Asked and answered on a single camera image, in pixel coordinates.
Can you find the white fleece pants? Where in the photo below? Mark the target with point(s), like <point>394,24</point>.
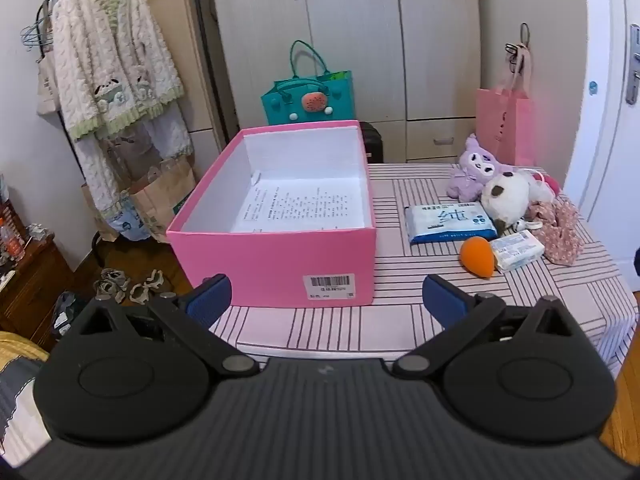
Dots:
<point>170,135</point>

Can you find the pink gift bag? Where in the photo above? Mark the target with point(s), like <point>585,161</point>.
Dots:
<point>505,120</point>

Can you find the small white tissue pack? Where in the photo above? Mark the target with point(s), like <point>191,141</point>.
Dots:
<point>517,251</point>

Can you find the black wall hook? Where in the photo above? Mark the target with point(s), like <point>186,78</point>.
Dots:
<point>524,32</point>

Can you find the wooden nightstand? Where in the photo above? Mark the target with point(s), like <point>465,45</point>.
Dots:
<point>35,280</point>

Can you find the beige wardrobe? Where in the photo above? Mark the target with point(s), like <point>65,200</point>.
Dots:
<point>350,35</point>

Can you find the white door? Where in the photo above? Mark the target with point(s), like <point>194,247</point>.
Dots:
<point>605,160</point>

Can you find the purple plush toy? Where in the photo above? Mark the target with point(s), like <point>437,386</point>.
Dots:
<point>475,160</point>

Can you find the orange makeup sponge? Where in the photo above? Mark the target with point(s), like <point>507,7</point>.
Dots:
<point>477,257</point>

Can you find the brown paper bag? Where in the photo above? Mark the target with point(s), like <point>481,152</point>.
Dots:
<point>160,195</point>

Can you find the white brown plush dog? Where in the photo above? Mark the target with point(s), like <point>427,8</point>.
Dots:
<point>510,195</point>

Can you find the pink fluffy item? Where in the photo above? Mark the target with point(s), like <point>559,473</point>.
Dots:
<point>552,185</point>

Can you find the black suitcase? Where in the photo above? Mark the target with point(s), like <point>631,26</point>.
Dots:
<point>372,142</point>

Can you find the pink striped tablecloth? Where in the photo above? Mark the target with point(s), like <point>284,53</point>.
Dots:
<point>350,325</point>

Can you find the grey striped bedding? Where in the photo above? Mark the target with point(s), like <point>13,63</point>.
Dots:
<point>20,410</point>

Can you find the blue wet wipes pack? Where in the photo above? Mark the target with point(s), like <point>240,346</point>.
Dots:
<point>440,222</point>

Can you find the blue printed plastic bag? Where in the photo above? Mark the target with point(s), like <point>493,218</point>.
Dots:
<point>127,222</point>

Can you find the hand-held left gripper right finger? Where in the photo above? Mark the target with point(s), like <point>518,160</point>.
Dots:
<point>442,297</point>

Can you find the cream knit cardigan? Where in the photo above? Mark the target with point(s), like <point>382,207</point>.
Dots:
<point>100,50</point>

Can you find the pink cardboard box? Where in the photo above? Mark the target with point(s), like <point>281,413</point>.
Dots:
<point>270,260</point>

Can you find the pink floral pouch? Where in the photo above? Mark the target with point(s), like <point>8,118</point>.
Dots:
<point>562,232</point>

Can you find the teal felt tote bag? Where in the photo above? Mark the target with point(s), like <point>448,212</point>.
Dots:
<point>340,100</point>

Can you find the orange label bottle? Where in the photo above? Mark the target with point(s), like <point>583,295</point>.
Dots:
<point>10,242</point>

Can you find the beige cloth bag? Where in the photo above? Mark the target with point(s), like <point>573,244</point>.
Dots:
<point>47,85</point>

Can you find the printed paper sheet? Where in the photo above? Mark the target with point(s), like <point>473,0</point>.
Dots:
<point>300,207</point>

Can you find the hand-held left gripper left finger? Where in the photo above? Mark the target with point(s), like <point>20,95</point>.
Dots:
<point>210,297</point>

